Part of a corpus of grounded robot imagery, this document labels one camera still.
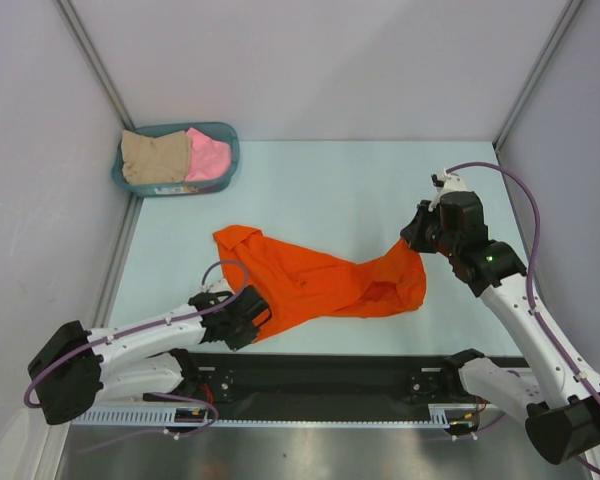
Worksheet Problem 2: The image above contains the orange t-shirt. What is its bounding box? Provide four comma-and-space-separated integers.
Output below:
213, 225, 427, 342

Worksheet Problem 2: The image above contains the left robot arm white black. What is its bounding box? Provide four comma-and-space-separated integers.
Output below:
25, 283, 273, 425

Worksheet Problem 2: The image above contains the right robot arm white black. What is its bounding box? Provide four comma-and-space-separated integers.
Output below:
400, 191, 600, 465

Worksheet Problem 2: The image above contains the pink t-shirt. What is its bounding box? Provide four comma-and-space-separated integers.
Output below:
185, 128, 231, 182

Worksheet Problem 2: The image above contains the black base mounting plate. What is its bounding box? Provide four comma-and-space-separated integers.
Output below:
188, 349, 481, 420

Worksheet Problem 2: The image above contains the teal plastic basket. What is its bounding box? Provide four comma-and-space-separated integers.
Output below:
112, 122, 240, 197

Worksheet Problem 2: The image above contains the beige t-shirt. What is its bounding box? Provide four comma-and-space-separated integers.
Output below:
121, 130, 192, 185

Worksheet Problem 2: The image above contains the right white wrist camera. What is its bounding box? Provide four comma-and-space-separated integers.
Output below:
432, 169, 469, 203

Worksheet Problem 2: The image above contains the white slotted cable duct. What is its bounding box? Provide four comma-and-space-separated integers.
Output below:
70, 404, 478, 429

